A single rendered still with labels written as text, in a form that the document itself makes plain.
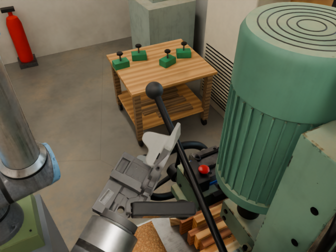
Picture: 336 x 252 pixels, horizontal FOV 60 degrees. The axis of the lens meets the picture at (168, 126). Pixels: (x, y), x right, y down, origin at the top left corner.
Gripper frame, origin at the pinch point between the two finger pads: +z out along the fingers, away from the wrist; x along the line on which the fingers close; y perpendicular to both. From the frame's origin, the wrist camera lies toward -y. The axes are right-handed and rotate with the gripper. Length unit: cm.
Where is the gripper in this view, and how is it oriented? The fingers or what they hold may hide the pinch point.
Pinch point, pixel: (174, 139)
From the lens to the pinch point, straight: 60.0
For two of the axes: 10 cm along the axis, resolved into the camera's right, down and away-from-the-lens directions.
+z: 4.3, -7.8, 4.6
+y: -8.8, -4.6, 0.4
